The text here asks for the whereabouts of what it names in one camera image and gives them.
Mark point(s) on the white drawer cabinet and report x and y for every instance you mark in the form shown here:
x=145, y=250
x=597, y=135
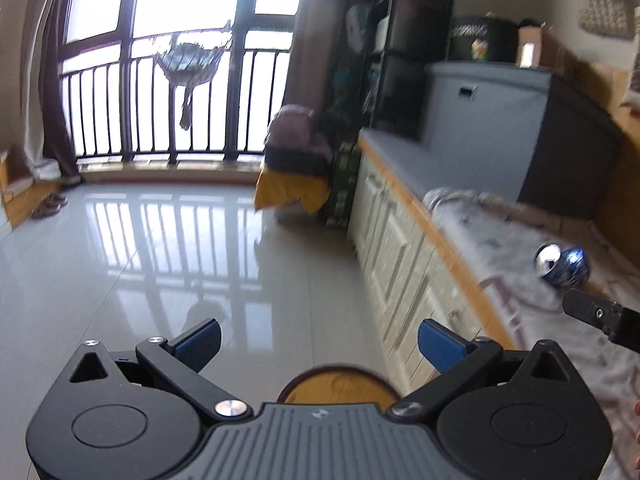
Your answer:
x=390, y=240

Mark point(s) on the beige knitted bag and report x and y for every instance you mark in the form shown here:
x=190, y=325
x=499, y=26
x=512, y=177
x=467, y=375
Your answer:
x=605, y=0

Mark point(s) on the brown and beige curtain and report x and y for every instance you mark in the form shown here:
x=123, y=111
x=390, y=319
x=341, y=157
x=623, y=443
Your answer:
x=50, y=85

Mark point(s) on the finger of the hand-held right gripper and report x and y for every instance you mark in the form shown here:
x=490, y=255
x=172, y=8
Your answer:
x=595, y=312

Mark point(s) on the hanging drying net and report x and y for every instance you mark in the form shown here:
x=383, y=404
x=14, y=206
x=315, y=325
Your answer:
x=190, y=57

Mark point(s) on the black window frame with railing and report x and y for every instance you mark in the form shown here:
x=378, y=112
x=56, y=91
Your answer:
x=150, y=152

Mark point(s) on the black printed bucket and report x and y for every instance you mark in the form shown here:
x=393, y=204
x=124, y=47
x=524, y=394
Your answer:
x=475, y=37

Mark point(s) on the small cardboard box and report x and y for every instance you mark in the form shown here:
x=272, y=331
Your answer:
x=530, y=45

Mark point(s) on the blue drink can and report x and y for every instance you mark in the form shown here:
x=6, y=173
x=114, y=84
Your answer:
x=570, y=267

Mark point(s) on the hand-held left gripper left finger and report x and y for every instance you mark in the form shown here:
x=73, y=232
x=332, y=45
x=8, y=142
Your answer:
x=200, y=342

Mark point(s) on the dark storage box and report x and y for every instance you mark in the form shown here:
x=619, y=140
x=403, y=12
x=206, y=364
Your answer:
x=295, y=162

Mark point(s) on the wooden step platform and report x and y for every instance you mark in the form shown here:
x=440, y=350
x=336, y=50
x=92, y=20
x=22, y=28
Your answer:
x=15, y=195

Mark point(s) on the black shelf unit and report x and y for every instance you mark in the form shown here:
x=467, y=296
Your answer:
x=395, y=50

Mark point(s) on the printed blanket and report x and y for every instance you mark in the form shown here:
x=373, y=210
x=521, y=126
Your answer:
x=500, y=240

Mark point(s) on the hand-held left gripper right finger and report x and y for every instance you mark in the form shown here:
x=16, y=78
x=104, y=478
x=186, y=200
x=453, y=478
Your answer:
x=440, y=345

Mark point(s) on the grey storage box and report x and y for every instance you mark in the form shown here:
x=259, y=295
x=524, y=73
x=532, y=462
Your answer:
x=500, y=105

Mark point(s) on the pink folded blanket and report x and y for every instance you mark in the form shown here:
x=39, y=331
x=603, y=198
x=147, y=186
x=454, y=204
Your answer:
x=295, y=125

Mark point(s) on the yellow cloth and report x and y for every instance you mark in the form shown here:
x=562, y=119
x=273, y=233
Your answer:
x=285, y=190

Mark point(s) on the round wooden bin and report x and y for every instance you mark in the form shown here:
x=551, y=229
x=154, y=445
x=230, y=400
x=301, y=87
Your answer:
x=330, y=385

